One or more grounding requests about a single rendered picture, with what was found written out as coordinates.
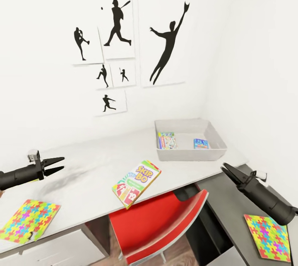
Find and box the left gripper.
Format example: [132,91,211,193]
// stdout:
[14,157,65,186]

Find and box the jigsaw puzzle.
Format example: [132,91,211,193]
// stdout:
[244,215,291,262]
[0,199,61,244]

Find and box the board game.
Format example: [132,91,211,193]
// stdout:
[194,138,209,149]
[112,160,161,209]
[158,133,178,149]

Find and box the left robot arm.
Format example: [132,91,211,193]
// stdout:
[0,149,65,191]

